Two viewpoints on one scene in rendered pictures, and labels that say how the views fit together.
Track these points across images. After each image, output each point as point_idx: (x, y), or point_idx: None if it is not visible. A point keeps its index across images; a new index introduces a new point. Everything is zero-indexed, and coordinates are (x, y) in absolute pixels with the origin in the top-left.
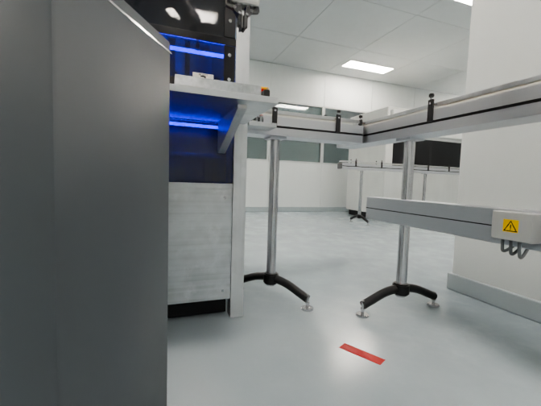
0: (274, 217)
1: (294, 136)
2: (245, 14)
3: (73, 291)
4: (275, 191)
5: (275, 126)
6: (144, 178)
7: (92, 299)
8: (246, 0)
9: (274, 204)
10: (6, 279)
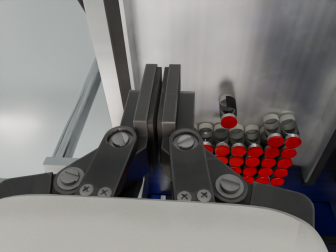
0: (88, 80)
1: (4, 178)
2: (133, 134)
3: None
4: (76, 108)
5: (46, 159)
6: None
7: None
8: (110, 215)
9: (83, 94)
10: None
